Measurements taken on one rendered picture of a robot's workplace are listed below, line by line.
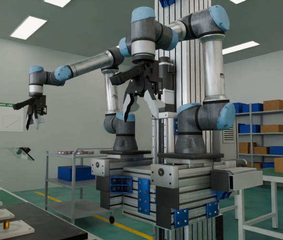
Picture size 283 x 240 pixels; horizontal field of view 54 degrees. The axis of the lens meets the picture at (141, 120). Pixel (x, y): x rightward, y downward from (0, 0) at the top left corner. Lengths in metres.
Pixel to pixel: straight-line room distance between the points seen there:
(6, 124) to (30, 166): 1.07
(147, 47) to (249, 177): 0.82
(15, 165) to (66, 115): 1.63
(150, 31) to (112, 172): 0.90
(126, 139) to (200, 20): 0.77
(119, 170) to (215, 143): 0.59
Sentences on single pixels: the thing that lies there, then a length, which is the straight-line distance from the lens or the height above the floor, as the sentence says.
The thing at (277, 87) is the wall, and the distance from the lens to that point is 7.63.
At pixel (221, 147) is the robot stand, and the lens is 1.70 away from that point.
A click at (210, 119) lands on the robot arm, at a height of 1.19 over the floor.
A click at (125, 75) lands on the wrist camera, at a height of 1.28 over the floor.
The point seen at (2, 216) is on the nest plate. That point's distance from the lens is 1.34.
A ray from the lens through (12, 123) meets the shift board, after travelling 6.65.
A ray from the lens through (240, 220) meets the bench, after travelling 3.33.
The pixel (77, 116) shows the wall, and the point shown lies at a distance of 7.21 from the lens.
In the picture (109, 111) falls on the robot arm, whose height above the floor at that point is 1.28.
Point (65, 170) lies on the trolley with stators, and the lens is 4.03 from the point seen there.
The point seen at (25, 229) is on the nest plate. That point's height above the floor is 0.78.
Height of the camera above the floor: 1.09
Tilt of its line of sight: 4 degrees up
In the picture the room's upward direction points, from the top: straight up
